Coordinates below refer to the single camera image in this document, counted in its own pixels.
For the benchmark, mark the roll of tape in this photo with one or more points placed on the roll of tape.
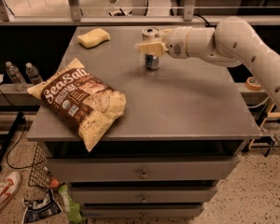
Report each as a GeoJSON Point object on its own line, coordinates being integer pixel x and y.
{"type": "Point", "coordinates": [252, 84]}

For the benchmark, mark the grey drawer cabinet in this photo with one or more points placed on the grey drawer cabinet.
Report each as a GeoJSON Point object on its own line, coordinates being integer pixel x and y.
{"type": "Point", "coordinates": [180, 133]}

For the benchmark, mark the sea salt chips bag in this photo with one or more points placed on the sea salt chips bag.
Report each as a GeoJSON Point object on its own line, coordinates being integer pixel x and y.
{"type": "Point", "coordinates": [82, 101]}

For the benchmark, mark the white orange sneaker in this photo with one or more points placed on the white orange sneaker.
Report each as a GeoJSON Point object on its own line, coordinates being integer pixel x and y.
{"type": "Point", "coordinates": [9, 187]}

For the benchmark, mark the plastic water bottle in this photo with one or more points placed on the plastic water bottle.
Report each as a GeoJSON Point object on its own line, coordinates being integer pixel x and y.
{"type": "Point", "coordinates": [16, 77]}
{"type": "Point", "coordinates": [33, 74]}

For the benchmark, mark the black wire basket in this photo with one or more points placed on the black wire basket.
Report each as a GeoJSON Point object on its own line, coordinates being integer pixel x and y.
{"type": "Point", "coordinates": [39, 176]}

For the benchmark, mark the yellow sponge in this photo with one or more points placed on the yellow sponge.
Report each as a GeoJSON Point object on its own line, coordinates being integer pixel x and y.
{"type": "Point", "coordinates": [93, 38]}

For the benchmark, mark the dark crumpled snack bag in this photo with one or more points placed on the dark crumpled snack bag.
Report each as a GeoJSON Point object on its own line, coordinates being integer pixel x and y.
{"type": "Point", "coordinates": [36, 210]}

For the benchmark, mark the left plastic water bottle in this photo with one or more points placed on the left plastic water bottle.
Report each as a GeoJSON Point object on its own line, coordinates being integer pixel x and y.
{"type": "Point", "coordinates": [16, 77]}

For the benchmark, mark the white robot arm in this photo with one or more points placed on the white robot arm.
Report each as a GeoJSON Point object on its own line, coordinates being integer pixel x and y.
{"type": "Point", "coordinates": [231, 43]}

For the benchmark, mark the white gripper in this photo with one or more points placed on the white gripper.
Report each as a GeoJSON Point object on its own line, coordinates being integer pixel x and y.
{"type": "Point", "coordinates": [175, 42]}

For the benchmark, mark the silver blue redbull can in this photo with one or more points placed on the silver blue redbull can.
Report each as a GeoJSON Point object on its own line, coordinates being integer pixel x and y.
{"type": "Point", "coordinates": [150, 35]}

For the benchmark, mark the metal railing frame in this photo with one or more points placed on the metal railing frame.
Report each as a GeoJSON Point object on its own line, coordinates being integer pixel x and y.
{"type": "Point", "coordinates": [103, 12]}

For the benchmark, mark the right plastic water bottle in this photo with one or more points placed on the right plastic water bottle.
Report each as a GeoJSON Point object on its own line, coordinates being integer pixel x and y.
{"type": "Point", "coordinates": [33, 74]}

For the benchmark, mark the black stand leg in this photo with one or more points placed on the black stand leg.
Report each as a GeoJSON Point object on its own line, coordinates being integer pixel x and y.
{"type": "Point", "coordinates": [3, 149]}

